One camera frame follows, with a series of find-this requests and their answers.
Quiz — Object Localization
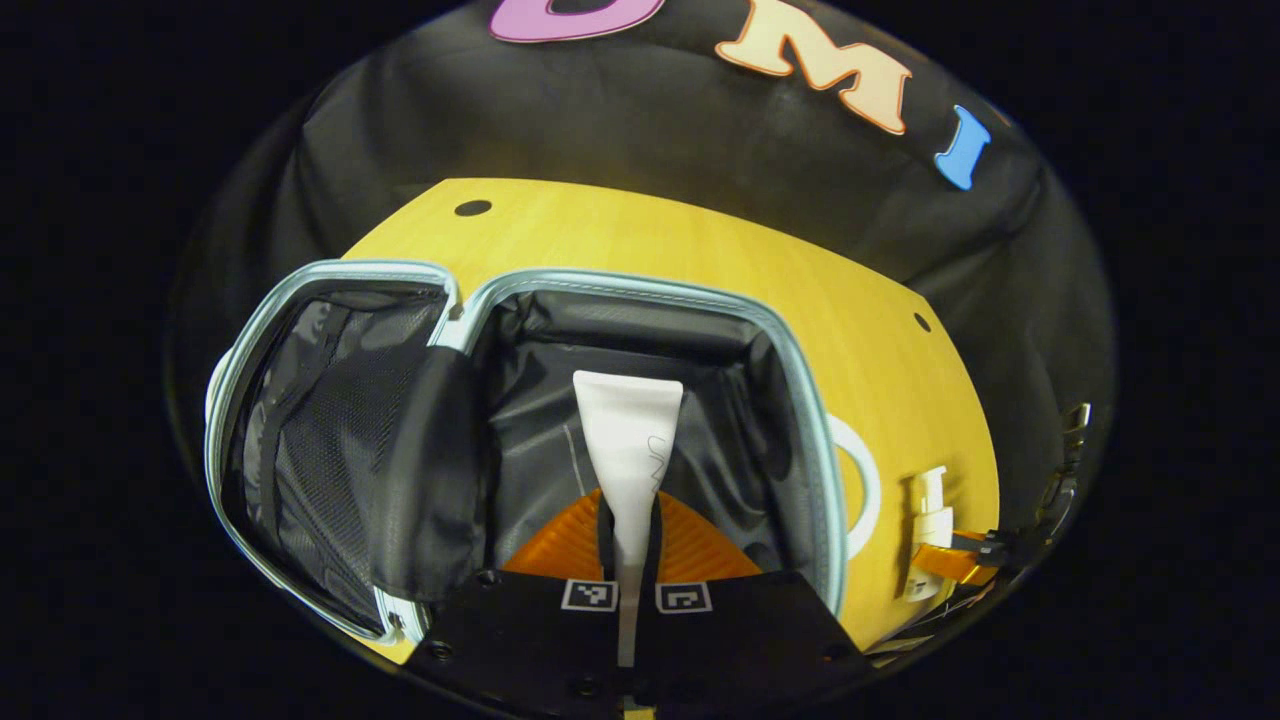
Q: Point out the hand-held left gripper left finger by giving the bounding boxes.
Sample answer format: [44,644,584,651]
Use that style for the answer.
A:
[400,488,629,706]

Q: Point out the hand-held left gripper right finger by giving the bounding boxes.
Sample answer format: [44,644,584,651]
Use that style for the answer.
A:
[630,490,873,706]

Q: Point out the white pump bottle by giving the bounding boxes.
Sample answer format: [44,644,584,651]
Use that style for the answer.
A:
[903,465,956,603]

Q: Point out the white skin care tube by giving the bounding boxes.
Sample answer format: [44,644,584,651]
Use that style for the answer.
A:
[572,370,686,669]

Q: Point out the light blue suitcase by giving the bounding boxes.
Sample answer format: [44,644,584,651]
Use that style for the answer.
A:
[203,258,883,646]

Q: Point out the black backdrop cloth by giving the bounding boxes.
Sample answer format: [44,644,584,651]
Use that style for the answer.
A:
[165,0,1116,561]

